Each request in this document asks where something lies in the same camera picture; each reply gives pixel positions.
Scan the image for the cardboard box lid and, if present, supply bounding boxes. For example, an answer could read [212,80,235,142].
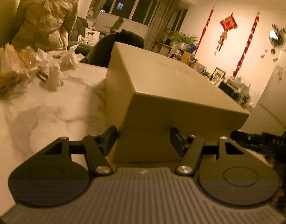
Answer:
[105,42,249,163]

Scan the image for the silver refrigerator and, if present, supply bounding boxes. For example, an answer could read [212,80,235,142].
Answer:
[241,50,286,136]

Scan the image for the black office chair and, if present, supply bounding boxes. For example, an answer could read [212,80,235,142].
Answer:
[81,29,144,68]

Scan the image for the crumpled white tissue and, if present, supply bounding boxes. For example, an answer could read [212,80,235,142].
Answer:
[60,44,85,71]

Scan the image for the red chinese knot ornament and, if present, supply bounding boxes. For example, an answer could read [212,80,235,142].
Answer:
[214,13,238,55]

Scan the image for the woman in quilted jacket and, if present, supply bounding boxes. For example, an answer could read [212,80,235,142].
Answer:
[11,0,80,52]

